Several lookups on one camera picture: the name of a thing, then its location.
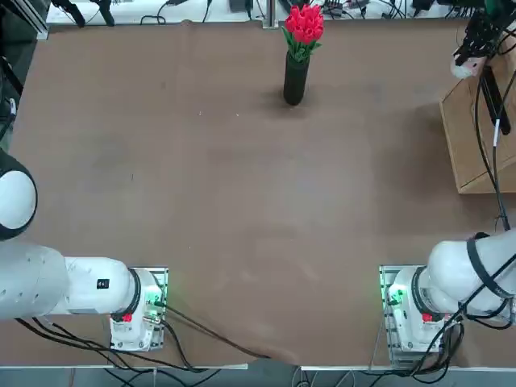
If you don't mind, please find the plain black arm cable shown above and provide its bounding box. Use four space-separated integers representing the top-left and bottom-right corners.
474 60 510 233

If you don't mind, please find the black cylindrical vase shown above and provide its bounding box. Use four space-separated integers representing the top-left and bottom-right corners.
282 51 310 106

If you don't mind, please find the black base cable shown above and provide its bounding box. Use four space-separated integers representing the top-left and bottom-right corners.
15 317 136 370
160 317 207 372

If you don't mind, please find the dark brown table cable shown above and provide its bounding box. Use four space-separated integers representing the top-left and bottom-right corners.
163 304 283 360

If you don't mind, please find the black usb hub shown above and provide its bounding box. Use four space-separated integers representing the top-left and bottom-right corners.
322 0 348 19

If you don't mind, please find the black tripod leg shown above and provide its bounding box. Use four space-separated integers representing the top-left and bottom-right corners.
52 0 86 28
93 0 116 27

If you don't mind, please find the black stand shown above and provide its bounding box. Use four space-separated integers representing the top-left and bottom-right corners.
0 52 25 142

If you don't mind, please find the aluminium rail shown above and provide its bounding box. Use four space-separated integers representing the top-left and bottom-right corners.
34 0 50 40

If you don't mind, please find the black metal hanger bar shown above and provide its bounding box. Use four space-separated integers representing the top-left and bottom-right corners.
481 64 512 136

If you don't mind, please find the grey metal post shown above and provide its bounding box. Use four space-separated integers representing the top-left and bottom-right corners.
262 0 280 29

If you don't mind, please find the red tulip bouquet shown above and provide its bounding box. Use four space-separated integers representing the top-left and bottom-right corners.
281 3 325 62

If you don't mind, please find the pink plush doll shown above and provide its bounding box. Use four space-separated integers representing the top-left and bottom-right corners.
450 52 486 81

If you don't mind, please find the black cable with white tag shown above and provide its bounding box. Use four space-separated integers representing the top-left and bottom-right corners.
489 30 516 233

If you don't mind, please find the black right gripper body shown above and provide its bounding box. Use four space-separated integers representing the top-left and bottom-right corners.
469 0 511 32

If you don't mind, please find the silver table edge strip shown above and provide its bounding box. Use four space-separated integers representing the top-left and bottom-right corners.
301 364 516 372
70 364 249 370

